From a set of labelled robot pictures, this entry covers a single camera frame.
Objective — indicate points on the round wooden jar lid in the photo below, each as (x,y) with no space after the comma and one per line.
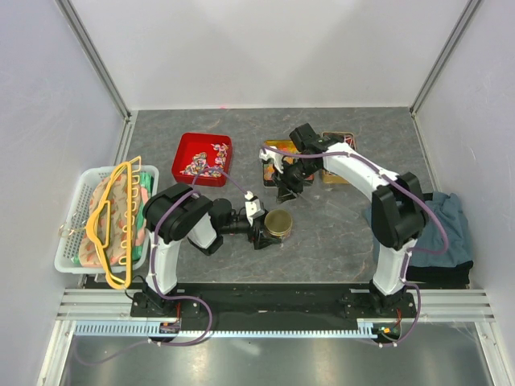
(278,223)

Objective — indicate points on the clear glass jar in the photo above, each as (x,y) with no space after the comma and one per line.
(272,238)

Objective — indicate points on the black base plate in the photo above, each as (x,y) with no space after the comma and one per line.
(269,306)

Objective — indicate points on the patterned pink cloth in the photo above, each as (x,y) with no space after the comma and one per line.
(87,255)

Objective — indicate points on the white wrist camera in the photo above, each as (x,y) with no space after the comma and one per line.
(253,207)
(274,155)

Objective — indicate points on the aluminium frame rail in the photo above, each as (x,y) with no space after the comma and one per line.
(438,305)

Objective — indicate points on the red candy tray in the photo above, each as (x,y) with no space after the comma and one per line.
(204,155)

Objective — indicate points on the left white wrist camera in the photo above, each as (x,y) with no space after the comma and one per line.
(253,207)

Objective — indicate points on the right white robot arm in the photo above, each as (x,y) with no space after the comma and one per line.
(396,215)

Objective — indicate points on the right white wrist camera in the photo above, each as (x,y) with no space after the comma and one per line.
(274,155)

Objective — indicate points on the gold gummy tin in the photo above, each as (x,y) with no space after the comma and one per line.
(268,167)

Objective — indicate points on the yellow clothes hanger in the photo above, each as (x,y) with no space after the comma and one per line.
(131,169)

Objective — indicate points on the gold lollipop tin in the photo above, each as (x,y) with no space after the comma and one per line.
(347,137)

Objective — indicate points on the grey slotted cable duct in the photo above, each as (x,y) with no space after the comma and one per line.
(364,330)

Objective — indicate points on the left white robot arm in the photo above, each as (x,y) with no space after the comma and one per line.
(180,213)

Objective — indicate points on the folded blue-grey cloth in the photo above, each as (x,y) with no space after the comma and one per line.
(448,209)

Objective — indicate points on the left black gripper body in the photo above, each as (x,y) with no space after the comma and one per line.
(239,225)

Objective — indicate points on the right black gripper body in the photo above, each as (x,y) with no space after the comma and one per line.
(294,173)

